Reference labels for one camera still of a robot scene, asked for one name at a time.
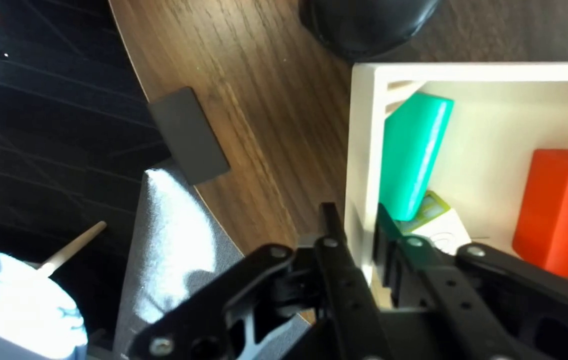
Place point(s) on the black rounded object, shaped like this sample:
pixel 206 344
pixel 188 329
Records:
pixel 365 29

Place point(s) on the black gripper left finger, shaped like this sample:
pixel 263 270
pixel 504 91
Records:
pixel 349 304

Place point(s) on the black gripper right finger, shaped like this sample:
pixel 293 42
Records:
pixel 437 314

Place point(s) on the red orange block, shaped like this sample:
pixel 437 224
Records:
pixel 540 233

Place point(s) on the round dark wooden table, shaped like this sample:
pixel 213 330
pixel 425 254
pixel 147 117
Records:
pixel 279 103

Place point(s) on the white wooden box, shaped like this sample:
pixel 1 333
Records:
pixel 503 112

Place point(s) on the grey armchair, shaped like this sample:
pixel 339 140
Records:
pixel 177 249

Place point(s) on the small dark grey flat pad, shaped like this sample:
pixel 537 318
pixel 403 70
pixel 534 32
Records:
pixel 188 137

